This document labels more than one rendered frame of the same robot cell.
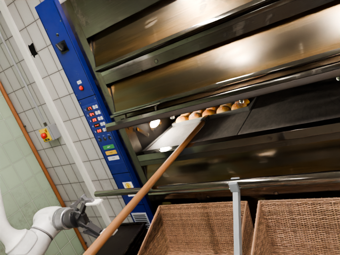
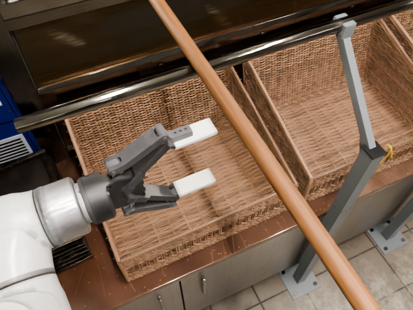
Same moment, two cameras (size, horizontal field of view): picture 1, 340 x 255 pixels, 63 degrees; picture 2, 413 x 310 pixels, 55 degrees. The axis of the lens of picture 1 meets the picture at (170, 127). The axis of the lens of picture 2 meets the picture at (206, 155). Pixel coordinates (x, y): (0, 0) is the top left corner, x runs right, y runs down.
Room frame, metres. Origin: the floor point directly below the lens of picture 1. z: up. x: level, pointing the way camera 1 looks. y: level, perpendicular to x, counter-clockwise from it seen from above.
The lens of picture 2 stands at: (0.76, 0.66, 1.71)
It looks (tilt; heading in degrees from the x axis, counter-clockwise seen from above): 55 degrees down; 303
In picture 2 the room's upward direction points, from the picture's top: straight up
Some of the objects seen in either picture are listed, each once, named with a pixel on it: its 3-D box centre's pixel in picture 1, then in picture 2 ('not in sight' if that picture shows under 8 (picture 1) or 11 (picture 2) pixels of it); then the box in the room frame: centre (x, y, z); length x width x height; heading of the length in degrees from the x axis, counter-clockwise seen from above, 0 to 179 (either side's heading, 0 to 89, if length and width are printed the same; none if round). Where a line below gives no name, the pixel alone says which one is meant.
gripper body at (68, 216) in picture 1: (78, 217); (114, 190); (1.04, 0.48, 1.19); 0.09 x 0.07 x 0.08; 58
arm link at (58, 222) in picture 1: (66, 218); (66, 210); (1.08, 0.54, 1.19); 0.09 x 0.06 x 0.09; 148
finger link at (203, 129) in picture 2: (94, 202); (192, 133); (0.97, 0.36, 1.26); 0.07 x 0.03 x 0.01; 58
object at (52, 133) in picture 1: (49, 133); not in sight; (1.88, 0.77, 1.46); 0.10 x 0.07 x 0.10; 57
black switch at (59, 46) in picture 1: (58, 43); not in sight; (1.63, 0.40, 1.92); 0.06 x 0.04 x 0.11; 57
